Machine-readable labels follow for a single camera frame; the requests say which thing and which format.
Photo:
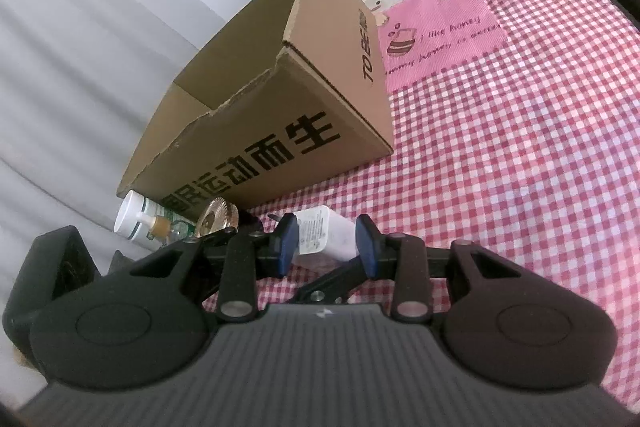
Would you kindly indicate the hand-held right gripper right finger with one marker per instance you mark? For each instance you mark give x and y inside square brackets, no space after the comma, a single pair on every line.
[365,247]

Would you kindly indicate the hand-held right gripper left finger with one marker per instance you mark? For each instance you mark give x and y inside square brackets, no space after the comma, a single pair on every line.
[287,247]

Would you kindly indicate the white charger adapter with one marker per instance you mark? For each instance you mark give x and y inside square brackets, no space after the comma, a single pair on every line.
[325,232]

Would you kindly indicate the white jar with green label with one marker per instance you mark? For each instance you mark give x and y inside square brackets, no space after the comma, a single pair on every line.
[131,212]

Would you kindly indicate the brown cardboard box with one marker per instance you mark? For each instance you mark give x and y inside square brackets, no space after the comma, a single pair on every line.
[280,97]

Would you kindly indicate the gold round ridged object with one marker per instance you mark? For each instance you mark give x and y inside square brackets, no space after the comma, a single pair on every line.
[217,217]

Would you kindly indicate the small clear green bottle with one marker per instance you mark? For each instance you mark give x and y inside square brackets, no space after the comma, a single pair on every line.
[177,232]

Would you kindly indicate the pink checked bedsheet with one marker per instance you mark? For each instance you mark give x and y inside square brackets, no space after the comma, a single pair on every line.
[500,157]

